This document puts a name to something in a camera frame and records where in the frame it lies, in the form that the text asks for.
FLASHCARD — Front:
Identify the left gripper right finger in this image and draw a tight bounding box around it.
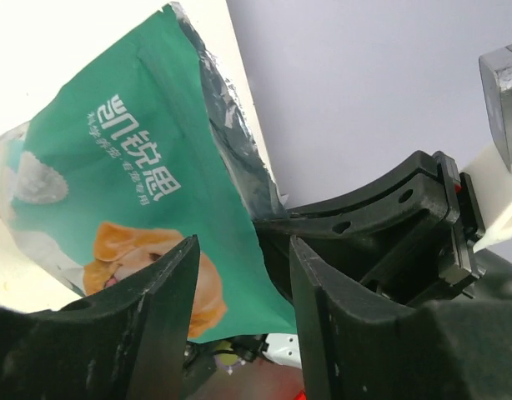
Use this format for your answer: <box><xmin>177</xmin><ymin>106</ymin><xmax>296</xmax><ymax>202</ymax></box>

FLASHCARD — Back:
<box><xmin>289</xmin><ymin>237</ymin><xmax>512</xmax><ymax>399</ymax></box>

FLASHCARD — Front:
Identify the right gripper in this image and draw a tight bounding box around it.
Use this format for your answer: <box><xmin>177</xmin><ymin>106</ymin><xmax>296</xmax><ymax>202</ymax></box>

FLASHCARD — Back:
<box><xmin>254</xmin><ymin>151</ymin><xmax>512</xmax><ymax>306</ymax></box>

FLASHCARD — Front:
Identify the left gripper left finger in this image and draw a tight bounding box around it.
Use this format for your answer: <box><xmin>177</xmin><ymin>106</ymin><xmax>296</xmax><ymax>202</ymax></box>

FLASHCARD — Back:
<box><xmin>0</xmin><ymin>237</ymin><xmax>200</xmax><ymax>399</ymax></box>

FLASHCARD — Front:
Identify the green pet food bag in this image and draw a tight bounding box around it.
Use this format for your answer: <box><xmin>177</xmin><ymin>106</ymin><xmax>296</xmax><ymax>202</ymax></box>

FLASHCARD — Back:
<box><xmin>0</xmin><ymin>3</ymin><xmax>296</xmax><ymax>343</ymax></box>

